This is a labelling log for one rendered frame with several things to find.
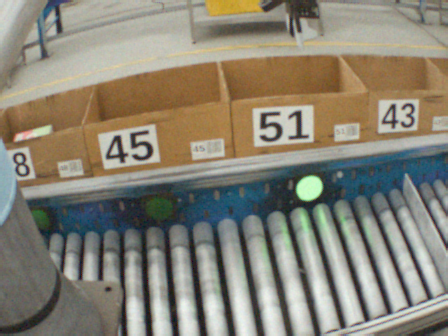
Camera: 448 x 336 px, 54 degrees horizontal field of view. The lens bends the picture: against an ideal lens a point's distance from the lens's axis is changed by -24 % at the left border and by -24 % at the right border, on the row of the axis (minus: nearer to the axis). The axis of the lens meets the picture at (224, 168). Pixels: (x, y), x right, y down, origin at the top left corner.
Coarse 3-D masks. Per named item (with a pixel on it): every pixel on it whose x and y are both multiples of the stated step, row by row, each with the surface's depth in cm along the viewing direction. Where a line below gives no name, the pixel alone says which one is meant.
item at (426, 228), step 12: (408, 180) 142; (408, 192) 143; (408, 204) 144; (420, 204) 133; (420, 216) 133; (420, 228) 133; (432, 228) 123; (432, 240) 123; (432, 252) 123; (444, 252) 114; (444, 264) 113; (444, 276) 113; (444, 288) 113
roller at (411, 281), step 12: (372, 204) 149; (384, 204) 144; (384, 216) 140; (384, 228) 137; (396, 228) 134; (396, 240) 130; (396, 252) 127; (408, 252) 126; (396, 264) 126; (408, 264) 121; (408, 276) 117; (408, 288) 115; (420, 288) 112; (420, 300) 109
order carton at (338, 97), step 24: (240, 72) 163; (264, 72) 164; (288, 72) 165; (312, 72) 165; (336, 72) 165; (240, 96) 168; (264, 96) 169; (288, 96) 137; (312, 96) 137; (336, 96) 138; (360, 96) 139; (240, 120) 140; (336, 120) 142; (360, 120) 143; (240, 144) 143; (288, 144) 145; (312, 144) 146; (336, 144) 146
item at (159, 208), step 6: (156, 198) 141; (162, 198) 141; (150, 204) 141; (156, 204) 141; (162, 204) 141; (168, 204) 142; (150, 210) 142; (156, 210) 142; (162, 210) 142; (168, 210) 143; (150, 216) 143; (156, 216) 143; (162, 216) 143; (168, 216) 144
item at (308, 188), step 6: (306, 180) 142; (312, 180) 142; (318, 180) 143; (300, 186) 143; (306, 186) 143; (312, 186) 143; (318, 186) 144; (300, 192) 144; (306, 192) 144; (312, 192) 144; (318, 192) 145; (306, 198) 145; (312, 198) 145
